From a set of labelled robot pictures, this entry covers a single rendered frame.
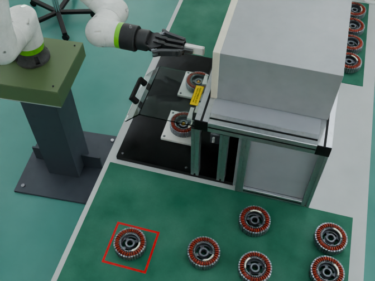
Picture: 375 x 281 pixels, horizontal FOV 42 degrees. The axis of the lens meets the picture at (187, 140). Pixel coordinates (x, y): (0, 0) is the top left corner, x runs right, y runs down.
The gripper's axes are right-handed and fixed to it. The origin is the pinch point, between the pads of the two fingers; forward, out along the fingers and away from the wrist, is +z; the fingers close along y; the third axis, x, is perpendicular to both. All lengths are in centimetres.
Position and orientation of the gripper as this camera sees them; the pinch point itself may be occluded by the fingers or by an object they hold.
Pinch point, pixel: (194, 49)
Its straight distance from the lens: 171.0
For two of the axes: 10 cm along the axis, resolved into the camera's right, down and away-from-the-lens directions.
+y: -2.7, 7.7, -5.8
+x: 0.0, -6.0, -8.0
